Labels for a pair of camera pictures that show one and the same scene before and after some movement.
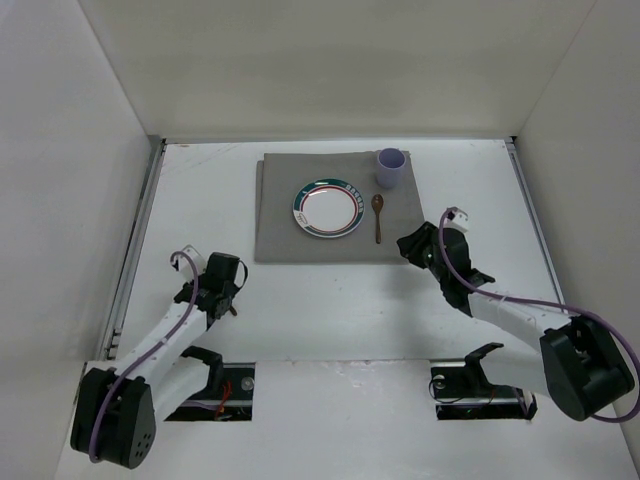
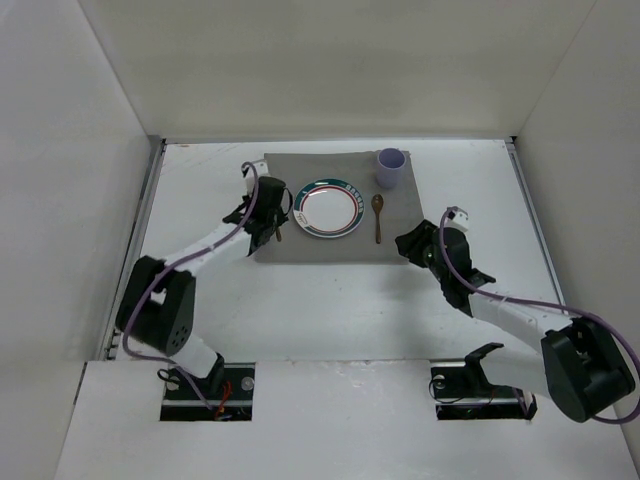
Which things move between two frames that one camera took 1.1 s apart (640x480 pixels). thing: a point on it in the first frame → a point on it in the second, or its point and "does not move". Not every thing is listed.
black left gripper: [220, 305] → [262, 230]
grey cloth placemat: [279, 239] does not move
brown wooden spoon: [377, 204] does not move
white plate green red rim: [328, 208] does not move
